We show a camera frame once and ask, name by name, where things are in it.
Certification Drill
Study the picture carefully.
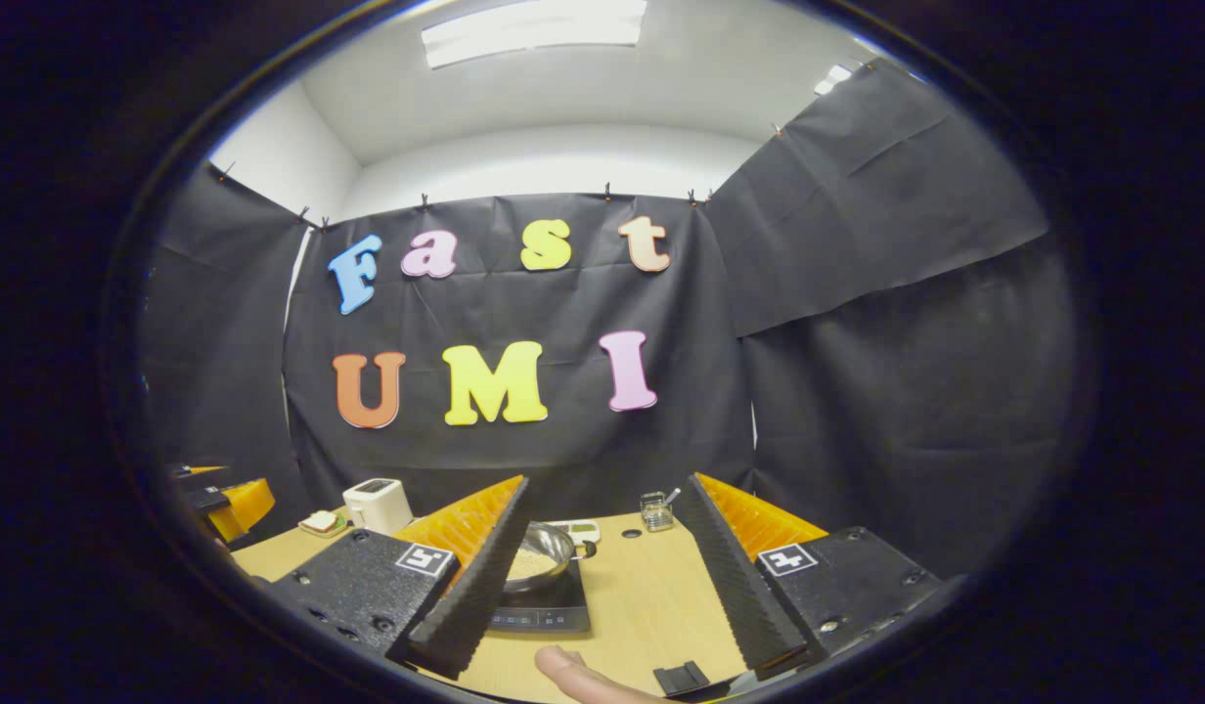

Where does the large ceiling light panel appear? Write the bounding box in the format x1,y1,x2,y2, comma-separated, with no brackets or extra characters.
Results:
422,0,650,69

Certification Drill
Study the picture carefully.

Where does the black backdrop cloth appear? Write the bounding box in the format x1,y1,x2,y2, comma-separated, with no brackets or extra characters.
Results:
138,59,1088,588

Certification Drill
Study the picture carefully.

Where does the white toaster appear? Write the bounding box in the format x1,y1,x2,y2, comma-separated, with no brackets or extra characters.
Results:
343,478,414,536

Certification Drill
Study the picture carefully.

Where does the pile of yellow soybeans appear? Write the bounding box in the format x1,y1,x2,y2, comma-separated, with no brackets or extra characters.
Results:
506,548,555,583

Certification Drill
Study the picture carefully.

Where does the steel pot with black handle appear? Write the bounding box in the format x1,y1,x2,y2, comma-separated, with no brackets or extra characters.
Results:
502,520,599,595

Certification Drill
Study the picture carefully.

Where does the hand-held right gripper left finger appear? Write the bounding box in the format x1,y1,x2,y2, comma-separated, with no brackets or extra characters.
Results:
267,475,533,682

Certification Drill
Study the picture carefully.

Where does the black induction cooktop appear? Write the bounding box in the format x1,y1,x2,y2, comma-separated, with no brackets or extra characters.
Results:
487,557,592,634

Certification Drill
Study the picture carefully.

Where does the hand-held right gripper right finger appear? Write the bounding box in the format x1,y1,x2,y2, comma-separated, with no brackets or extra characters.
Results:
673,472,946,685

